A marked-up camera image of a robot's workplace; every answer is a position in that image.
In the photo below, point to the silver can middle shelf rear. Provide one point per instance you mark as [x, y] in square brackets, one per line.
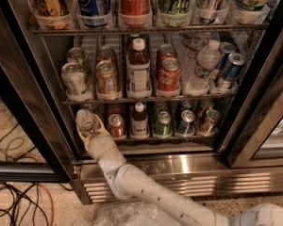
[76, 54]

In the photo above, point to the orange can middle shelf rear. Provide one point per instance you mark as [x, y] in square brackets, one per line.
[106, 53]

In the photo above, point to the yellow can top shelf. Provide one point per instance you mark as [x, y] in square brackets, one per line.
[52, 8]

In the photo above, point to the green can bottom shelf front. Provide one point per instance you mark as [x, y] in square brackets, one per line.
[163, 126]

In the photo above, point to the blue slim can middle rear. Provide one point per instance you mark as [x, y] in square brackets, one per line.
[226, 48]

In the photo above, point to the red cola can top shelf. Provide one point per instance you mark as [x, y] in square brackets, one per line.
[133, 11]

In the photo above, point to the clear water bottle middle shelf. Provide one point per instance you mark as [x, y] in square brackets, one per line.
[205, 63]

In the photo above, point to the blue can bottom shelf front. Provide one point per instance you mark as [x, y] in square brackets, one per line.
[185, 125]

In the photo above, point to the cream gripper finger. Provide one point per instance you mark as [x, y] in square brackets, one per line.
[85, 137]
[98, 126]

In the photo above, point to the gold can bottom shelf front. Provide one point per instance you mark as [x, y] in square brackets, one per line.
[208, 124]

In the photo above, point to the red can bottom shelf front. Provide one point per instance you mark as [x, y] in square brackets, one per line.
[116, 126]

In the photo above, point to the brown juice bottle shelf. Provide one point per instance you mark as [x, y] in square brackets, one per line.
[138, 70]
[139, 121]

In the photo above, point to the clear water bottle bottom shelf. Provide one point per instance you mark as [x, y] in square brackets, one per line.
[86, 122]

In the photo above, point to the blue slim can middle front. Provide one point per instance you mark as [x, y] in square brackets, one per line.
[232, 69]

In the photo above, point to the silver can middle shelf front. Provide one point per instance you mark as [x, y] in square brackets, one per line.
[74, 78]

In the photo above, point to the gold can bottom shelf rear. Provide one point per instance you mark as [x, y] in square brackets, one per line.
[202, 106]

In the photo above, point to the brown juice bottle bottom shelf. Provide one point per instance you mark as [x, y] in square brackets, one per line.
[139, 121]

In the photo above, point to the clear plastic bag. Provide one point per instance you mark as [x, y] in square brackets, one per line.
[133, 214]

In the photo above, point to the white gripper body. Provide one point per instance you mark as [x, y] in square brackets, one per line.
[100, 143]

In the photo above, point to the silver can shelf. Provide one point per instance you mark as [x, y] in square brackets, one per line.
[76, 54]
[74, 78]

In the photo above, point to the orange can middle shelf front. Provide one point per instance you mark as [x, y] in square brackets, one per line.
[107, 82]

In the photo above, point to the clear water bottle shelf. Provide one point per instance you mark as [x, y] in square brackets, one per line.
[205, 63]
[86, 122]

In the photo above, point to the stainless steel fridge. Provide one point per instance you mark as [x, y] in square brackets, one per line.
[224, 163]

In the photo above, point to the blue slim can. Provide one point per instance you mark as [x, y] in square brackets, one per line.
[232, 69]
[226, 48]

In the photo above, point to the red cola can middle rear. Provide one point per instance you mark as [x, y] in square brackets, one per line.
[165, 51]

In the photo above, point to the orange can shelf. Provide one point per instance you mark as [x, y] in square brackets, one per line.
[106, 53]
[107, 82]

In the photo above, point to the blue can bottom shelf rear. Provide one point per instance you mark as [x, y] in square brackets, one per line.
[184, 104]

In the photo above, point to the gold can shelf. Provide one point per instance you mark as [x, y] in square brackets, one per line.
[202, 106]
[208, 124]

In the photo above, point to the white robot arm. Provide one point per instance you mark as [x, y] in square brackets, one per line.
[126, 181]

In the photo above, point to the blue pepsi can top shelf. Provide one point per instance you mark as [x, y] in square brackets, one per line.
[94, 13]

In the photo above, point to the red cola can middle front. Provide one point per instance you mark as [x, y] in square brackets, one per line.
[168, 77]

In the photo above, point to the brown juice bottle middle shelf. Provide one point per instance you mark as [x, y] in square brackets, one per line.
[138, 70]

